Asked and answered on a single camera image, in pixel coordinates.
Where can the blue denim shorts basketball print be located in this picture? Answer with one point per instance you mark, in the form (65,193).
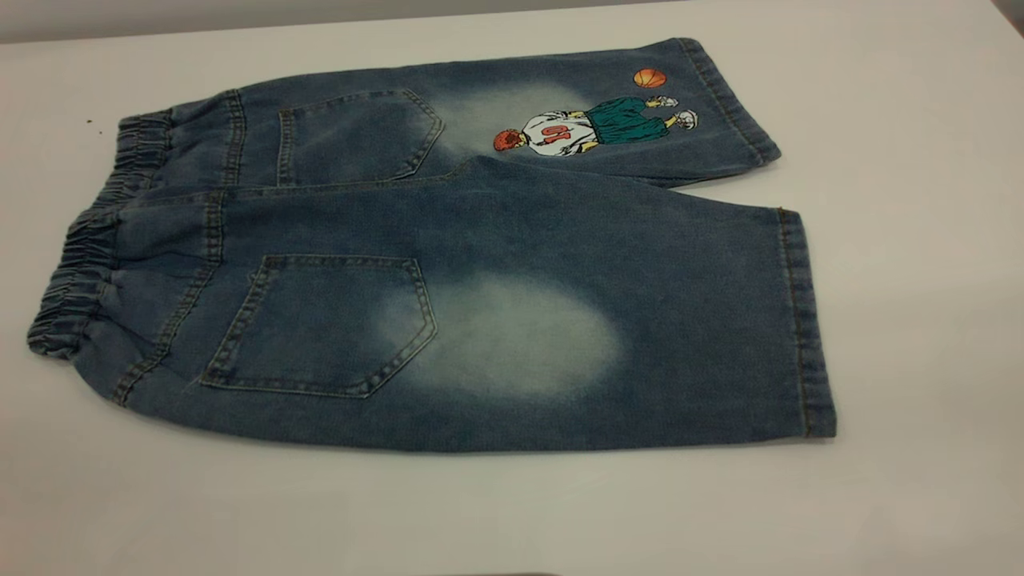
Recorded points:
(512,240)

